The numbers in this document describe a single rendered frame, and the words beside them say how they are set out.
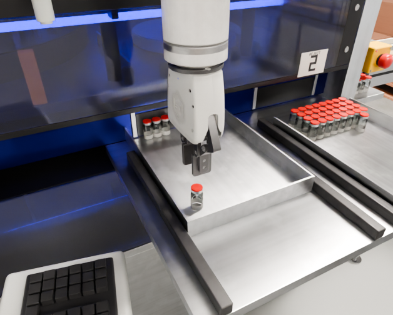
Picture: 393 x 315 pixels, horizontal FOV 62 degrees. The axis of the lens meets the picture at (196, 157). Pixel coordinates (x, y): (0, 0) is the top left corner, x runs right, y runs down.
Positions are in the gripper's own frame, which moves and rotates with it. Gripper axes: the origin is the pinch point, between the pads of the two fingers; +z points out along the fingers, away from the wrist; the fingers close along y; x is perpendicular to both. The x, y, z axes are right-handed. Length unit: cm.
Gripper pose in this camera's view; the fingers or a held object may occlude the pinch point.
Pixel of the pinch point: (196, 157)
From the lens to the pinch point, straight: 52.7
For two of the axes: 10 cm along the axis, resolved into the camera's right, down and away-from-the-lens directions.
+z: 0.1, 8.3, 5.5
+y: 4.5, 4.9, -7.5
